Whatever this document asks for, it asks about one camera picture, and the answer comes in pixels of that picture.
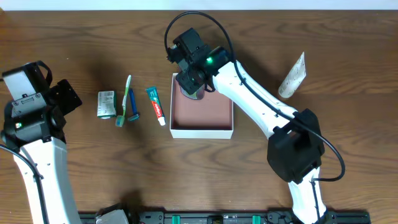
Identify clear pump soap bottle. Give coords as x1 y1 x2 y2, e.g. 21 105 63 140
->
180 87 205 100

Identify white patterned cream tube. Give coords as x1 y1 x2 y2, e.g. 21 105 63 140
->
278 52 307 99

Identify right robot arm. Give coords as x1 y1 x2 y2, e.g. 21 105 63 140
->
166 28 326 223

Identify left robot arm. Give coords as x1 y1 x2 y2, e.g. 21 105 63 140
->
1 80 82 224

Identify green white soap box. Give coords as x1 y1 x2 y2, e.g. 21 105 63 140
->
97 91 116 119

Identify green red toothpaste tube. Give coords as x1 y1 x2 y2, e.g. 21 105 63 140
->
146 86 166 126

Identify white open cardboard box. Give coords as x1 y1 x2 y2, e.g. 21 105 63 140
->
169 73 234 139

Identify green white toothbrush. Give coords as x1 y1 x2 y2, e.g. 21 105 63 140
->
116 75 132 128

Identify blue disposable razor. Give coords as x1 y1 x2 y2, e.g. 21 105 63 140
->
127 88 139 121

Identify left black cable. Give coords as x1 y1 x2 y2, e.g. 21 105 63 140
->
0 144 50 224

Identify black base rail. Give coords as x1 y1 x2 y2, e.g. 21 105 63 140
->
77 203 373 224

